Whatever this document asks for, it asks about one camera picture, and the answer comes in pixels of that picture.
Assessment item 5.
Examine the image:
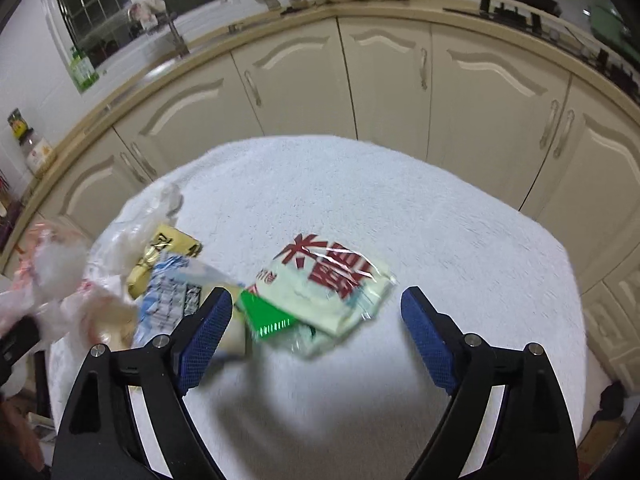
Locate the green dish soap bottle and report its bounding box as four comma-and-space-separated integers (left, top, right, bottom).
68, 47, 100, 94

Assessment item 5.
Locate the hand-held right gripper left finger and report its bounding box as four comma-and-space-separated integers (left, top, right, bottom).
51, 286, 235, 480

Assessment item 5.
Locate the pale packet red print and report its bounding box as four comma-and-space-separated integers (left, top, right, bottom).
252, 232, 399, 359

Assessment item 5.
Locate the person's left hand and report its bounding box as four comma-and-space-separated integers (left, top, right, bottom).
0, 394, 47, 471

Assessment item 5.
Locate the cloth on faucet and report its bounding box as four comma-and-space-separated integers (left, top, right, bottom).
128, 0, 168, 31

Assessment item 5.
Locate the black cloth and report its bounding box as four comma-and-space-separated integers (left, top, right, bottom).
597, 380, 627, 422

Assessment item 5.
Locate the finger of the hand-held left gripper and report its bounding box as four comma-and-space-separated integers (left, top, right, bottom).
0, 314, 42, 386

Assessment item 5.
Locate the kitchen window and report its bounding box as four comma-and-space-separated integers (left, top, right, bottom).
49, 0, 224, 69

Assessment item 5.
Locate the dark sauce bottle yellow label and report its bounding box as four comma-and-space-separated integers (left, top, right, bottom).
7, 108, 29, 142

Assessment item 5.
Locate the green electric cooker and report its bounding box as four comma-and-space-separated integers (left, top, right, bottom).
587, 4, 635, 45

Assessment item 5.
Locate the purple utensil holder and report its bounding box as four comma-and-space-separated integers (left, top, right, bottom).
0, 170, 22, 253

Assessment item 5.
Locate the yellow packet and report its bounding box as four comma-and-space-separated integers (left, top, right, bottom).
127, 224, 204, 297

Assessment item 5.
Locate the green wrapper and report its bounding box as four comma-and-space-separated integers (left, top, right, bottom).
235, 290, 297, 345

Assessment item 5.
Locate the blue white packet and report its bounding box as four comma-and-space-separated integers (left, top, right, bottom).
131, 253, 242, 352

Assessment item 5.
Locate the glass jar white label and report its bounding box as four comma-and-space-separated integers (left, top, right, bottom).
19, 129, 54, 177

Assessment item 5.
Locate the black glass stove hob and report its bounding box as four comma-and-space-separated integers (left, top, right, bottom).
443, 0, 640, 92

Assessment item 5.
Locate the pink translucent plastic bag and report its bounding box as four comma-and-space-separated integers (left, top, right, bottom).
0, 219, 142, 352

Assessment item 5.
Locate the steel faucet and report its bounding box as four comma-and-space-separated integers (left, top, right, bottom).
127, 2, 191, 59

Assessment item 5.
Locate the white towel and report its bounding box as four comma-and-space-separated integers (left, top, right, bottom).
47, 133, 587, 480

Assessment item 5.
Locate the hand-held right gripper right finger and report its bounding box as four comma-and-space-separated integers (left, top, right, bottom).
399, 286, 579, 480

